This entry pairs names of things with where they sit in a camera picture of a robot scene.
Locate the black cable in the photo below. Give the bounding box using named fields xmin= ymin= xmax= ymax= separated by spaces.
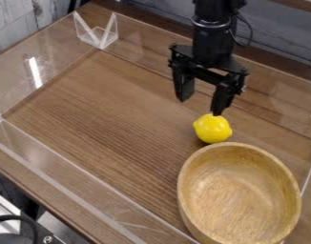
xmin=0 ymin=213 xmax=39 ymax=244

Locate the yellow lemon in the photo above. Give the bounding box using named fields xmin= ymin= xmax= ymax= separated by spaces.
xmin=192 ymin=113 xmax=234 ymax=144

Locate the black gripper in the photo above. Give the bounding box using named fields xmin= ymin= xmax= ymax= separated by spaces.
xmin=168 ymin=44 xmax=250 ymax=116

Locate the brown wooden bowl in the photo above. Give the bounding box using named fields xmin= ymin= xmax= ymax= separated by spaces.
xmin=178 ymin=142 xmax=302 ymax=244

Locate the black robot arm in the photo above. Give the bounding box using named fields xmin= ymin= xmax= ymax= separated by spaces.
xmin=168 ymin=0 xmax=250 ymax=116

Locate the clear acrylic tray wall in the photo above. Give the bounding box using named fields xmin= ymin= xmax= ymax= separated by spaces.
xmin=0 ymin=9 xmax=311 ymax=244

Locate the clear acrylic corner bracket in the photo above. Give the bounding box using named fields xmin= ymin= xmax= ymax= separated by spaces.
xmin=72 ymin=11 xmax=119 ymax=50

